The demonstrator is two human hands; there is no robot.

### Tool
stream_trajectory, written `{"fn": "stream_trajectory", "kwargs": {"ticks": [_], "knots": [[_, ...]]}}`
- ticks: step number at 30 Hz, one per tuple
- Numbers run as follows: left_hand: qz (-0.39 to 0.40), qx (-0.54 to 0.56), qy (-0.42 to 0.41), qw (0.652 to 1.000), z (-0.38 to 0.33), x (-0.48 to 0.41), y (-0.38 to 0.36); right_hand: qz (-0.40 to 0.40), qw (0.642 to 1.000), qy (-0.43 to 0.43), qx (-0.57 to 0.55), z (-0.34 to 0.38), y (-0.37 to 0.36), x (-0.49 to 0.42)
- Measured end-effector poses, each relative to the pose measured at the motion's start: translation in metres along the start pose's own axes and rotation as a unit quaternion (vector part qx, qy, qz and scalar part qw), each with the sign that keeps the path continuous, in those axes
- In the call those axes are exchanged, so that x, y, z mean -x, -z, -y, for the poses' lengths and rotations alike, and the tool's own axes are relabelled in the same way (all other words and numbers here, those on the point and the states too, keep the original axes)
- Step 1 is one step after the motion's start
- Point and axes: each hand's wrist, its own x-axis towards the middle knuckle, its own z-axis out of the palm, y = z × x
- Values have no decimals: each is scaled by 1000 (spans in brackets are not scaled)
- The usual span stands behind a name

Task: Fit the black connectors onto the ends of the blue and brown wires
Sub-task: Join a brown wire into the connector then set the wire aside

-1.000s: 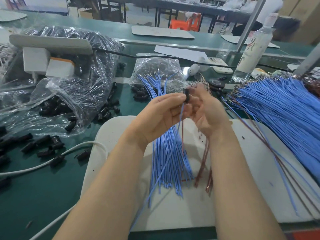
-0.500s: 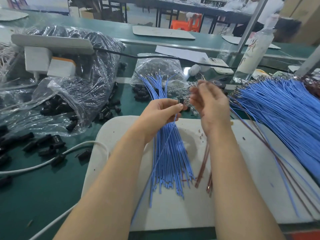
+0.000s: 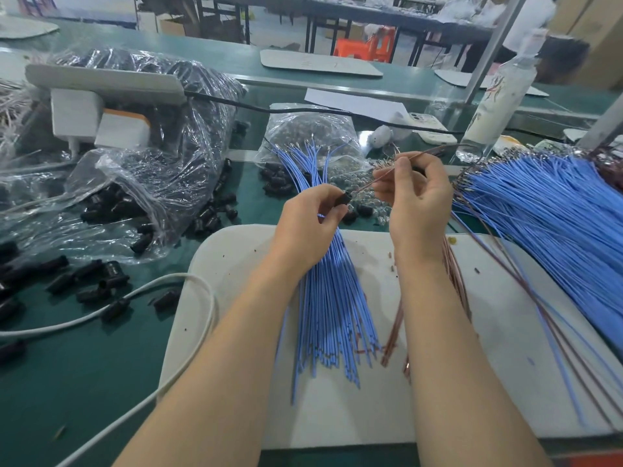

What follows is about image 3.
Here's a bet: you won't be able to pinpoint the short metal frame post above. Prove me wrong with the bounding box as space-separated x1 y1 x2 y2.
579 92 623 154

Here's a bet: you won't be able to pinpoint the white flat tray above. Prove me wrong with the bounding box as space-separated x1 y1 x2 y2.
0 14 60 40
433 69 549 98
260 47 384 78

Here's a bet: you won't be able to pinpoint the white power strip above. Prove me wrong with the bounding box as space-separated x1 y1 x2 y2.
24 63 188 105

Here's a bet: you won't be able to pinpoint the white work board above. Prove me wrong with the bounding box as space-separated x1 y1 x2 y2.
158 225 623 450

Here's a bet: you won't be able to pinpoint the white charging cable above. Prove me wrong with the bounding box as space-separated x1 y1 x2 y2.
0 272 217 467

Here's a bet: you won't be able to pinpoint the large clear plastic bag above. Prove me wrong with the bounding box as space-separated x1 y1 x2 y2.
0 45 247 263

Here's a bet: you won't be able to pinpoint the black power cord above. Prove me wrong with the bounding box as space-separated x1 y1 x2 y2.
185 89 459 137

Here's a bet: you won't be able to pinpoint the person's left forearm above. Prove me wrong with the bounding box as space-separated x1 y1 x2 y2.
112 259 317 467

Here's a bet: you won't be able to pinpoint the pile of black plastic caps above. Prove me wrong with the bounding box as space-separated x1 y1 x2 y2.
0 158 376 364

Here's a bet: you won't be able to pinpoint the orange plastic stool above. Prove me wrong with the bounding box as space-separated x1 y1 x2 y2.
334 26 398 62

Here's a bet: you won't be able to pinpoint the white orange charger adapter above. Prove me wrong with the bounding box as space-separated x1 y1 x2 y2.
94 108 152 150

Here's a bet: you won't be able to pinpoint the large blue wire pile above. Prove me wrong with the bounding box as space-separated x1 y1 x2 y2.
452 150 623 356

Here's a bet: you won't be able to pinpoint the white spray bottle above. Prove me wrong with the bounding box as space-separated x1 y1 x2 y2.
456 29 549 163

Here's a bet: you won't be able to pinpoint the white computer mouse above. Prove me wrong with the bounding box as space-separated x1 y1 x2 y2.
368 124 393 152

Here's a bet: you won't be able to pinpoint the cardboard boxes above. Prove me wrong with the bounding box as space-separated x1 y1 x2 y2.
540 0 623 91

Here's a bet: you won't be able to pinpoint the person's right forearm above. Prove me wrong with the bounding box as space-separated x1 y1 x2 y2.
399 252 554 467

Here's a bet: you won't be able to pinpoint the person's right hand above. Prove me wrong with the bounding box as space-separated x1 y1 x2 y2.
372 152 456 269

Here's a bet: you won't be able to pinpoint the blue table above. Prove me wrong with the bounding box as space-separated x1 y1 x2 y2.
24 0 138 25

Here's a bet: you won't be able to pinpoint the white flat device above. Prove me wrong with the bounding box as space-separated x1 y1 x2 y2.
394 112 459 147

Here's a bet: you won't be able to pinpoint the bundle of stripped brown wires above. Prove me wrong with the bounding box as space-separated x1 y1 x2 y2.
0 80 38 152

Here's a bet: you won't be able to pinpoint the small clear plastic bag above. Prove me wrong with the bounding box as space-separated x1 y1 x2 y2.
256 102 369 181

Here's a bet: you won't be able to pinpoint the slanted metal frame post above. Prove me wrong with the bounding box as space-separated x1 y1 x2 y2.
462 0 531 105

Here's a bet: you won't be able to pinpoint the orange plastic crate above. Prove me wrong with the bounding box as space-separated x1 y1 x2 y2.
565 452 623 467

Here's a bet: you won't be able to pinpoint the person's left hand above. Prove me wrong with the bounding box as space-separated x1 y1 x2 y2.
267 184 352 278

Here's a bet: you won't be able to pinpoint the long black-frame table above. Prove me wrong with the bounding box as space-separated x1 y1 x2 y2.
136 0 493 66

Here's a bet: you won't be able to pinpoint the white paper sheet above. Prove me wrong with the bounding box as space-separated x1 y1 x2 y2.
304 87 410 123

